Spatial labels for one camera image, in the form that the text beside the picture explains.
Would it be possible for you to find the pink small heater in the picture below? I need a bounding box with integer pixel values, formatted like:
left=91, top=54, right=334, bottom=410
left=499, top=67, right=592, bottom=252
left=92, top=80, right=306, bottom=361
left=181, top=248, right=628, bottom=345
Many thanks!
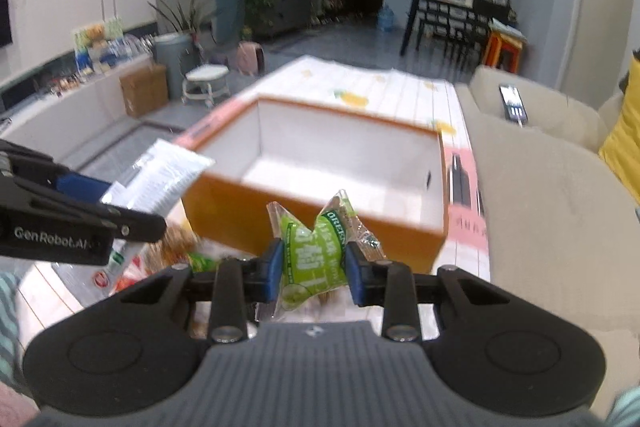
left=236, top=41, right=265, bottom=76

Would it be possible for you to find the white round stool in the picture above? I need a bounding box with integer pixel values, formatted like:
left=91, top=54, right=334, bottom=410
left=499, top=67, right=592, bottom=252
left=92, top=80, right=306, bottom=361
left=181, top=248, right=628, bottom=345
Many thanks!
left=181, top=64, right=231, bottom=108

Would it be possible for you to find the blue water jug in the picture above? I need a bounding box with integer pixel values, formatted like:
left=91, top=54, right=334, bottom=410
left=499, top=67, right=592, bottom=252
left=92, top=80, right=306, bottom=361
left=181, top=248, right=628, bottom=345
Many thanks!
left=376, top=4, right=395, bottom=32

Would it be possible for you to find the green snack packet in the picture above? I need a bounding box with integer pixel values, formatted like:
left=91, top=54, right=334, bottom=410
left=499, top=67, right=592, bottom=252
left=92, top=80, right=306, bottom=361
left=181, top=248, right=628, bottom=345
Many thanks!
left=267, top=191, right=386, bottom=320

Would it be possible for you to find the beige sofa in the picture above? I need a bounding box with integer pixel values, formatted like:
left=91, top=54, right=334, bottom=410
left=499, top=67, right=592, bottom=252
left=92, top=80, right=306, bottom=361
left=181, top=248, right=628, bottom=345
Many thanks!
left=456, top=66, right=639, bottom=417

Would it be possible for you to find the orange stool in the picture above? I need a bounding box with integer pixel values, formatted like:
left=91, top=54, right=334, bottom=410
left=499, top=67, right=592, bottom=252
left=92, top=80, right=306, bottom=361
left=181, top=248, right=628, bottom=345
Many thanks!
left=482, top=29, right=526, bottom=74

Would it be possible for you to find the orange cardboard box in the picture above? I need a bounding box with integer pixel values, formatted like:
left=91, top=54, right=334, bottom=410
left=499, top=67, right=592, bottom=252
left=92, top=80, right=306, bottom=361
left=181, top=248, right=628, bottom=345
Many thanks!
left=178, top=96, right=448, bottom=273

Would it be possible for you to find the dark dining table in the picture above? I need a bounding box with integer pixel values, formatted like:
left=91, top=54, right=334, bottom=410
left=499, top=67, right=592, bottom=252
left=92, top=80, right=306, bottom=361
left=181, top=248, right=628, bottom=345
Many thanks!
left=399, top=0, right=516, bottom=62

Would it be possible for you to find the white printed snack bag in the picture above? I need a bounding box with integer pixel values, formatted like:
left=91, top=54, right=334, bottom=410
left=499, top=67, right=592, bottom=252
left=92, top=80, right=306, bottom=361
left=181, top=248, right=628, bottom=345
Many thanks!
left=101, top=140, right=215, bottom=217

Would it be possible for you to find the red silver snack bag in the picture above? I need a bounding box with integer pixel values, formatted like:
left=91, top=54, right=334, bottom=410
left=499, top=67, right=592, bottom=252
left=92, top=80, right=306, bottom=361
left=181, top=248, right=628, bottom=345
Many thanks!
left=52, top=239, right=145, bottom=307

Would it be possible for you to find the checkered lemon tablecloth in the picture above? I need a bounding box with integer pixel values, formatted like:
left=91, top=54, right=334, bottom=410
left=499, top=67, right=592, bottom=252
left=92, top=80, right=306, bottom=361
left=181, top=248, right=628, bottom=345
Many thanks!
left=14, top=54, right=493, bottom=343

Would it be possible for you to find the potted green plant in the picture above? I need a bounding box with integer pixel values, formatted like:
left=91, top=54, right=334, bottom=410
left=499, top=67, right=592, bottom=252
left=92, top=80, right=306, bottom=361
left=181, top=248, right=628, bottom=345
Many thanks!
left=148, top=0, right=224, bottom=42

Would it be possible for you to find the brown cardboard box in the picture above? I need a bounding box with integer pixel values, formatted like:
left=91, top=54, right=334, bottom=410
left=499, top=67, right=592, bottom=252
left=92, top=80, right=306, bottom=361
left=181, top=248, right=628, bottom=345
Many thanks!
left=119, top=64, right=168, bottom=118

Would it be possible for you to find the yellow cushion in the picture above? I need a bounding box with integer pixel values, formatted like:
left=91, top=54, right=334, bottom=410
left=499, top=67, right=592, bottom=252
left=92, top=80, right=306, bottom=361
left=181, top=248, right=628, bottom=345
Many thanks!
left=599, top=56, right=640, bottom=202

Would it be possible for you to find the white tv cabinet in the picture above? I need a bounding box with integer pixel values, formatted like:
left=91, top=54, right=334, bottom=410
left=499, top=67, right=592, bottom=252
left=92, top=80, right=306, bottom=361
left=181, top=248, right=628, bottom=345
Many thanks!
left=1, top=54, right=152, bottom=160

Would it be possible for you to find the orange noodle snack bag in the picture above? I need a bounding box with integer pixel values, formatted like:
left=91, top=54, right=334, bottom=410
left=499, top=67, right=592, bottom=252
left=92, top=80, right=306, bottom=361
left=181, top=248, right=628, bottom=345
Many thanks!
left=142, top=223, right=200, bottom=274

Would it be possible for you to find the black smartphone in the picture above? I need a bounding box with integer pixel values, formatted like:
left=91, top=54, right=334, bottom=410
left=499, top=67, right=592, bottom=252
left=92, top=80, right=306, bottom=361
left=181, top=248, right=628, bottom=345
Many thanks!
left=499, top=84, right=528, bottom=127

